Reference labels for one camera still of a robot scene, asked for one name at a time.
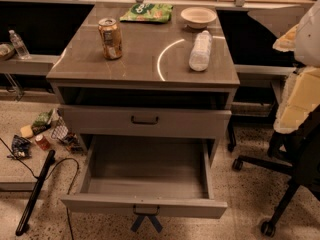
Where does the red can on floor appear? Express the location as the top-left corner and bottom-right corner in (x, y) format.
(35, 134), (50, 151)

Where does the small background water bottle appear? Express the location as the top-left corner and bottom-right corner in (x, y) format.
(9, 30), (31, 59)

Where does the closed upper grey drawer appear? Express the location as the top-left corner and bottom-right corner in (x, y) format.
(59, 105), (231, 138)

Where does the grey drawer cabinet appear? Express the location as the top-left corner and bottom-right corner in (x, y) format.
(47, 3), (239, 154)

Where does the white paper bowl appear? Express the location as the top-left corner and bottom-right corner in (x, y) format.
(181, 7), (217, 29)

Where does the black office chair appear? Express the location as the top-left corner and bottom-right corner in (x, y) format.
(230, 111), (320, 237)

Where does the open lower grey drawer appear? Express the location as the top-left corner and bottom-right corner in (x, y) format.
(62, 135), (227, 219)

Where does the dark blue snack bag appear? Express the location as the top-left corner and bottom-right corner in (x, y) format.
(8, 135), (31, 159)

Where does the black rod on floor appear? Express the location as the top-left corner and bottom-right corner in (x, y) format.
(15, 150), (55, 236)

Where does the black cable on floor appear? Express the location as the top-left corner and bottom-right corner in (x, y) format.
(0, 137), (81, 240)

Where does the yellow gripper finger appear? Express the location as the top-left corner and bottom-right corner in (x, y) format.
(273, 25), (298, 52)
(273, 66), (320, 134)

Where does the orange soda can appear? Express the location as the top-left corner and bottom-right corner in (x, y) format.
(98, 18), (122, 60)

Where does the green chip bag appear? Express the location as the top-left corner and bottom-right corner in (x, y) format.
(120, 3), (173, 23)

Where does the clear plastic water bottle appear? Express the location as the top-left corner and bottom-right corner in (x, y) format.
(189, 30), (212, 72)

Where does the yellow sponge on floor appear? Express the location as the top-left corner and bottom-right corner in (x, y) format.
(20, 125), (33, 138)

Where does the green snack bag floor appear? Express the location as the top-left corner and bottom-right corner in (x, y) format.
(31, 109), (54, 135)

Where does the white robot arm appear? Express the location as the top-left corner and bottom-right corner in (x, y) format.
(273, 0), (320, 134)

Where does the bowl on left shelf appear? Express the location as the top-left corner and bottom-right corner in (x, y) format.
(0, 43), (15, 61)

